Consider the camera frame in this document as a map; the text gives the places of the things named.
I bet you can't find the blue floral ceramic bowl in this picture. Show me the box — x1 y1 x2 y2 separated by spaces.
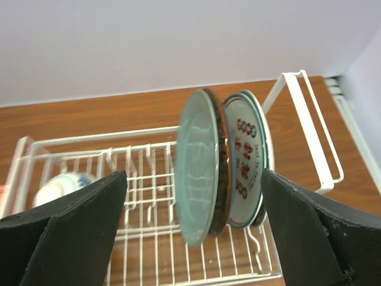
33 172 96 207

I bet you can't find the white wire dish rack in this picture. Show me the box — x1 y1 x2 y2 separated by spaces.
0 70 345 286

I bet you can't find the green rimmed white plate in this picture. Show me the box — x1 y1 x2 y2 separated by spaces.
241 89 274 227

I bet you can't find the grey-green beaded rim plate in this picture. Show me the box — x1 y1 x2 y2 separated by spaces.
174 89 218 247

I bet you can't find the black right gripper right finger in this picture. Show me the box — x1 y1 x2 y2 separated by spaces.
261 169 380 285

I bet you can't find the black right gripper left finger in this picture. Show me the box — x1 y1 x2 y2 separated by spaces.
1 170 127 285

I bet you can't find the red Chinese text white plate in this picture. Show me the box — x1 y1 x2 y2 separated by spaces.
224 92 266 229

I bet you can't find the teal glazed floral plate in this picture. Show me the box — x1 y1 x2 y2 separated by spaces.
203 88 234 237

